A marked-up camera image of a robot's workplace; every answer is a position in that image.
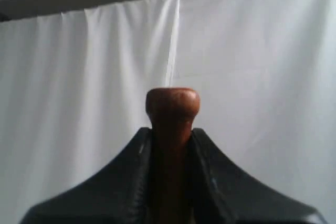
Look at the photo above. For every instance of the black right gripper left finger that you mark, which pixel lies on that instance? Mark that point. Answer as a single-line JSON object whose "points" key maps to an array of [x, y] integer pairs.
{"points": [[117, 193]]}

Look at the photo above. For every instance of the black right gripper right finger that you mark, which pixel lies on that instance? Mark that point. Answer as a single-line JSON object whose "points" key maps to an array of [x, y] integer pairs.
{"points": [[222, 192]]}

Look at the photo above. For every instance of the brown wooden pestle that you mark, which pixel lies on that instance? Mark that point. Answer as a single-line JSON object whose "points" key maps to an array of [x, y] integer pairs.
{"points": [[171, 112]]}

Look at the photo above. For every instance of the white backdrop cloth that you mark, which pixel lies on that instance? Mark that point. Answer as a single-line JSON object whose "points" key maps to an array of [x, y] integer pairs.
{"points": [[73, 89]]}

